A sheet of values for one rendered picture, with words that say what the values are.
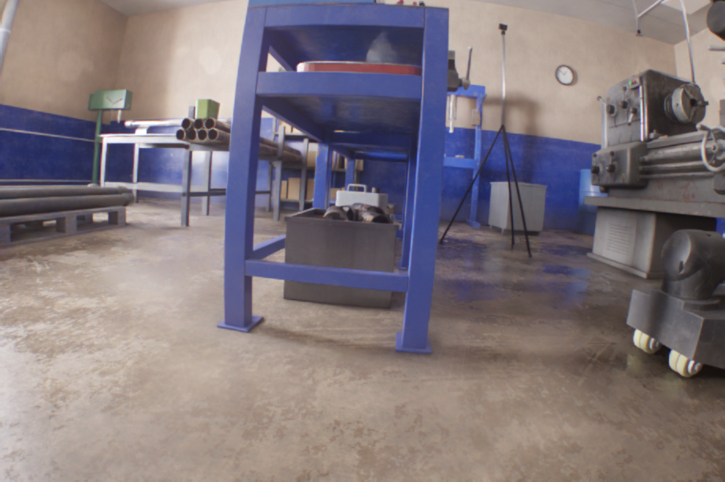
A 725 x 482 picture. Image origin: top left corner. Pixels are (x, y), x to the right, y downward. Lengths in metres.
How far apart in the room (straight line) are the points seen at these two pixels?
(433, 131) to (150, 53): 6.68
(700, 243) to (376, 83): 0.90
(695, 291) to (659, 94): 1.90
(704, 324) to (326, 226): 1.11
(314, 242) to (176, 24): 6.28
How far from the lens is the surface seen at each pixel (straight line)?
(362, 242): 1.23
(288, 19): 1.03
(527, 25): 6.30
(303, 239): 1.25
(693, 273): 1.06
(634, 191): 2.78
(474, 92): 5.13
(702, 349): 1.02
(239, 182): 0.97
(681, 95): 2.65
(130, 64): 7.56
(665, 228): 2.53
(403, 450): 0.62
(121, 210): 2.96
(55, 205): 2.55
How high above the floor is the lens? 0.39
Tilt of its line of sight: 3 degrees down
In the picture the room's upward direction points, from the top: 4 degrees clockwise
